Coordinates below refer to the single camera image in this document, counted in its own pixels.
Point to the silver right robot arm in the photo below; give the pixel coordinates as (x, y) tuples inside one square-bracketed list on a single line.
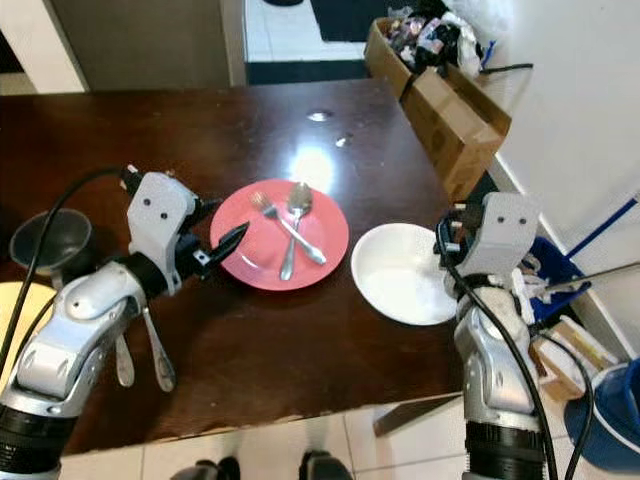
[(495, 370)]

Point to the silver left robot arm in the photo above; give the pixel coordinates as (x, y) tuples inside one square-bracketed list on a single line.
[(70, 335)]

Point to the white deep plate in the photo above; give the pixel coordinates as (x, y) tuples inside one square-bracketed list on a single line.
[(400, 275)]

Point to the silver metal fork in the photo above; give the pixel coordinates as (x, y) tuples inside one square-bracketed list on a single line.
[(295, 238)]

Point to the silver metal spoon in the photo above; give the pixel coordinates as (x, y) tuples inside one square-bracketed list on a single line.
[(300, 200)]

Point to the red round plate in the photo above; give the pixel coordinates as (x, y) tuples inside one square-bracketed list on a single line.
[(310, 265)]

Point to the brown cardboard box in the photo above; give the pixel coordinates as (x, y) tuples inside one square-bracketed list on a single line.
[(455, 125)]

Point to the large silver spoon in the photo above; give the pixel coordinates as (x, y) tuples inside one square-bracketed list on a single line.
[(160, 365)]

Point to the small silver spoon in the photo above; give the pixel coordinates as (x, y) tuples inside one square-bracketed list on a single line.
[(124, 365)]

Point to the pale yellow plate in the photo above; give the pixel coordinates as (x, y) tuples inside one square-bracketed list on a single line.
[(18, 320)]

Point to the dark grey bowl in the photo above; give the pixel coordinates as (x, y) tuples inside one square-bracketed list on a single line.
[(45, 240)]

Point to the thin metal rod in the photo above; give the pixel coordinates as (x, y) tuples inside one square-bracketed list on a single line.
[(595, 277)]

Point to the small cardboard carton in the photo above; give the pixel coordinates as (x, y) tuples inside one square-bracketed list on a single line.
[(575, 355)]

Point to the dark table support bar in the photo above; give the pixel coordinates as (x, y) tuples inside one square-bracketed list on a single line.
[(415, 413)]

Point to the black rubbish bag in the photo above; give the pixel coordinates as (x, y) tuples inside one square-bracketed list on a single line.
[(430, 35)]

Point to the black left robot foot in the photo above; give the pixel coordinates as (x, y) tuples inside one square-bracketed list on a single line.
[(208, 469)]

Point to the black robot foot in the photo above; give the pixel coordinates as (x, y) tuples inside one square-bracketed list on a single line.
[(328, 466), (208, 469)]

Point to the grey door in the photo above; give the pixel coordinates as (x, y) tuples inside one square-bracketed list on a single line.
[(145, 40)]

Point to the white plastic bag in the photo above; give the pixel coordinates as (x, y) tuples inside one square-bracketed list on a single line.
[(485, 15)]

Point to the black right robot foot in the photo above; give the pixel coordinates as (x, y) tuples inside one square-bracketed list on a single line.
[(328, 466)]

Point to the blue plastic bucket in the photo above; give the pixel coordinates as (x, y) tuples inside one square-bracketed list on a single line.
[(612, 420)]

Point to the dark door mat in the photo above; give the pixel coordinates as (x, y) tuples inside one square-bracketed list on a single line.
[(345, 18)]

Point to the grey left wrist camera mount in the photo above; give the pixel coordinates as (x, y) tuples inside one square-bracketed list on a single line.
[(163, 215)]

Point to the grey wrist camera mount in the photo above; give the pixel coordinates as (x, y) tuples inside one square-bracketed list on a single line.
[(502, 230), (163, 215)]

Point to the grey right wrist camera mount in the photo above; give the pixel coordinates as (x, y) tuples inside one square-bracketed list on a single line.
[(502, 230)]

